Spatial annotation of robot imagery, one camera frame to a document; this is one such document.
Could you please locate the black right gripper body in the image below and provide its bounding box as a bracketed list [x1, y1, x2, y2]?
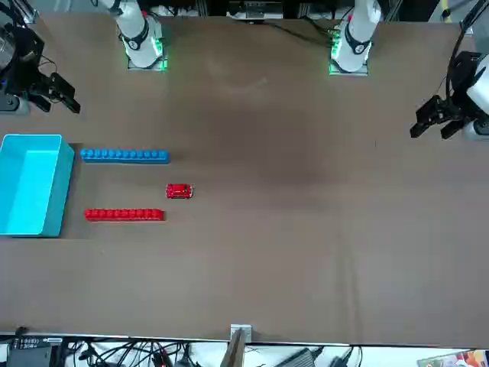
[3, 26, 54, 99]

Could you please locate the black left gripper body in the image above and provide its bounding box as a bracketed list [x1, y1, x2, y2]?
[442, 51, 481, 115]

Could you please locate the red toy car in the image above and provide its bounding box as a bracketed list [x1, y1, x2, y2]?
[165, 182, 195, 200]

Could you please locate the blue toy block row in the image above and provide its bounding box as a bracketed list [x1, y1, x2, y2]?
[79, 147, 171, 165]

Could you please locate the red toy block row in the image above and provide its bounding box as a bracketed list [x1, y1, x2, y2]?
[83, 207, 167, 222]

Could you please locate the cyan plastic bin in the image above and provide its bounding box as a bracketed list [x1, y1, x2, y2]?
[0, 133, 76, 239]

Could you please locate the colourful printed paper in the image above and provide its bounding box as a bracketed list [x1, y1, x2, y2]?
[416, 349, 478, 367]

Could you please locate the grey power adapter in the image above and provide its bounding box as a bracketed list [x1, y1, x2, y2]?
[280, 346, 320, 367]

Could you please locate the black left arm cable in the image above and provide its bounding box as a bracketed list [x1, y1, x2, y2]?
[447, 21, 477, 100]

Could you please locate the black cable bundle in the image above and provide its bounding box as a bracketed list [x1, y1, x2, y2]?
[68, 338, 202, 367]

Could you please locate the aluminium post with bracket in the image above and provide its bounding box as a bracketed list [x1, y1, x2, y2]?
[220, 323, 254, 367]

